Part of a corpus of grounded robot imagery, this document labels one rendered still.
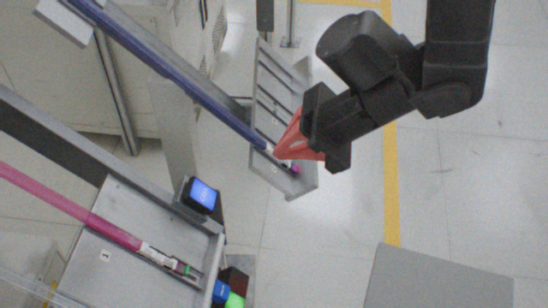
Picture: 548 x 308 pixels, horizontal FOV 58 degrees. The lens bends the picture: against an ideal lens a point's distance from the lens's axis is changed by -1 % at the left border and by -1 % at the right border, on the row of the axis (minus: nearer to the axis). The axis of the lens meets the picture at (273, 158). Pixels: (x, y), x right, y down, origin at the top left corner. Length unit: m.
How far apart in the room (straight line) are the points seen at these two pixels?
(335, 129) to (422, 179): 1.30
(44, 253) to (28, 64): 0.97
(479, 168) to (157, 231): 1.43
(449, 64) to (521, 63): 2.01
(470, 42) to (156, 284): 0.49
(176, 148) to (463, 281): 0.57
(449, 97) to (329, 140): 0.15
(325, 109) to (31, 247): 0.62
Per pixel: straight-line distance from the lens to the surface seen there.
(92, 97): 1.83
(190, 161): 1.01
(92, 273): 0.68
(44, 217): 1.85
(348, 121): 0.57
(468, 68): 0.49
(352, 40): 0.50
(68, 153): 0.73
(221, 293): 0.77
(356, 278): 1.59
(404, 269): 0.93
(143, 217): 0.74
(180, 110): 0.91
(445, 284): 0.94
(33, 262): 0.98
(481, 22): 0.47
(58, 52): 1.74
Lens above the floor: 1.40
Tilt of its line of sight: 49 degrees down
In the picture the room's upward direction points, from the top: straight up
